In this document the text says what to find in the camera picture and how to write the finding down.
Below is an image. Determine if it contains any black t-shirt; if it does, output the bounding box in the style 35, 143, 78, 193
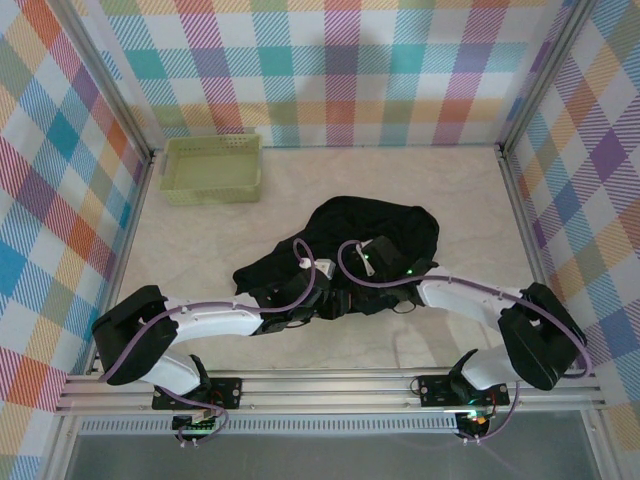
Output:
232, 195, 442, 321

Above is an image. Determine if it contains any pale green perforated plastic basket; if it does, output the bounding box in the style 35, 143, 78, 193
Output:
158, 134, 265, 206

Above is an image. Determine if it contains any left controller board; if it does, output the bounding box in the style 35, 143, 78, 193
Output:
172, 409, 222, 434

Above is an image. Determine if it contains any controller board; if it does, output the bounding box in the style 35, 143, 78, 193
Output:
172, 409, 222, 434
457, 407, 492, 429

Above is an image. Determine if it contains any right controller board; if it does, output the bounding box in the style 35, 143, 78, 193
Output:
457, 407, 492, 429

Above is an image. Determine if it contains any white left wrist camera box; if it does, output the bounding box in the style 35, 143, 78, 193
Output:
299, 257, 335, 280

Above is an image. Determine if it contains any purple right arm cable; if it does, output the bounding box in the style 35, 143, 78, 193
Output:
338, 241, 596, 445

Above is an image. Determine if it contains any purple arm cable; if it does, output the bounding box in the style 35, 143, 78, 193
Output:
102, 238, 321, 446
338, 241, 596, 445

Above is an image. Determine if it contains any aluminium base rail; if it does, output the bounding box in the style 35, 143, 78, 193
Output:
54, 367, 609, 416

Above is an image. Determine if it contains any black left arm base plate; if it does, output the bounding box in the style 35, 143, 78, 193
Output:
151, 377, 244, 411

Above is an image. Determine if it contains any slotted grey cable duct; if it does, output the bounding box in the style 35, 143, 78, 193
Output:
79, 417, 461, 437

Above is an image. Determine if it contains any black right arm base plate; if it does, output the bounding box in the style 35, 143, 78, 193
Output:
417, 373, 511, 407

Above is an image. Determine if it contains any aluminium right side rail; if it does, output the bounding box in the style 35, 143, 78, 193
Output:
497, 144, 576, 369

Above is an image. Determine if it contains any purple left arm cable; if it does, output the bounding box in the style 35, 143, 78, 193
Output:
102, 238, 321, 446

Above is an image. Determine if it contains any aluminium left side rail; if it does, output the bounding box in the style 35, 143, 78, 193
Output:
87, 149, 157, 376

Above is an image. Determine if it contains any aluminium right corner post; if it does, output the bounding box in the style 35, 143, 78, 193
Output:
494, 0, 601, 157

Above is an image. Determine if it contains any aluminium corner post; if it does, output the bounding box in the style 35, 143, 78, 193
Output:
494, 0, 601, 157
47, 0, 157, 162

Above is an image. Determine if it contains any aluminium left corner post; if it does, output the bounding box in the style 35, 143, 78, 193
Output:
47, 0, 157, 162

